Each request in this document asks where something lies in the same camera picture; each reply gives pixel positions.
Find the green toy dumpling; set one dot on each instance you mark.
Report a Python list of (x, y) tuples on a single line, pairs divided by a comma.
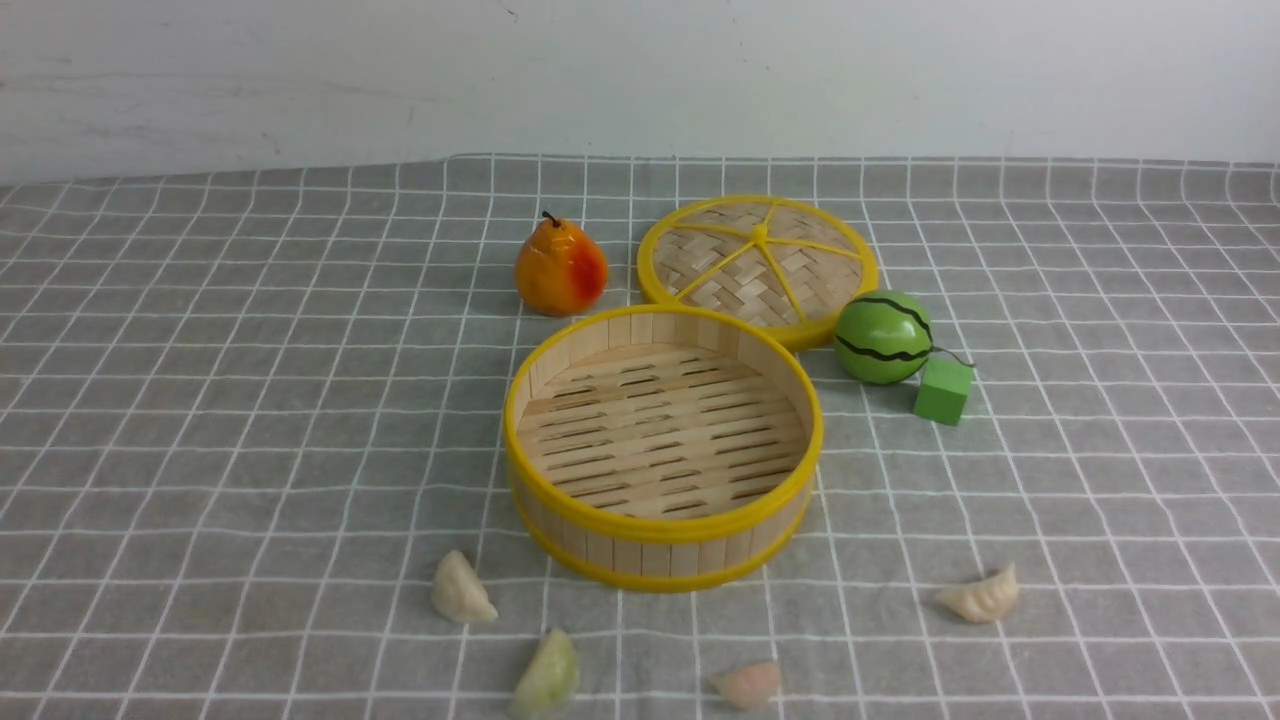
[(550, 680)]

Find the orange toy pear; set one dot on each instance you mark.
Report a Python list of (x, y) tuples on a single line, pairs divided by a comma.
[(560, 271)]

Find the yellow rimmed bamboo steamer tray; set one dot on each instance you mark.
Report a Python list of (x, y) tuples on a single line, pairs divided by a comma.
[(662, 449)]

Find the cream toy dumpling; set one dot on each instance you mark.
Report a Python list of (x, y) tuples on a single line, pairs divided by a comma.
[(985, 601)]

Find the green wooden cube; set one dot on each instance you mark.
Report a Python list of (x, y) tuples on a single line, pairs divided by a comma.
[(943, 391)]

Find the pink toy dumpling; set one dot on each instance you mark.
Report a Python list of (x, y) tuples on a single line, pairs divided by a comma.
[(749, 686)]

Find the green toy watermelon ball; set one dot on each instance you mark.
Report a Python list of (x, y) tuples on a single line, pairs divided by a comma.
[(883, 337)]

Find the white toy dumpling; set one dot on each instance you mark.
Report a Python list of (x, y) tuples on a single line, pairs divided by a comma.
[(458, 594)]

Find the grey checkered tablecloth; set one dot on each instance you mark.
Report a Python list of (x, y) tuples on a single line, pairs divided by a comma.
[(245, 415)]

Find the woven bamboo steamer lid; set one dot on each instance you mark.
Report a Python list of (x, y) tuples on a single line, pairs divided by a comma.
[(781, 265)]

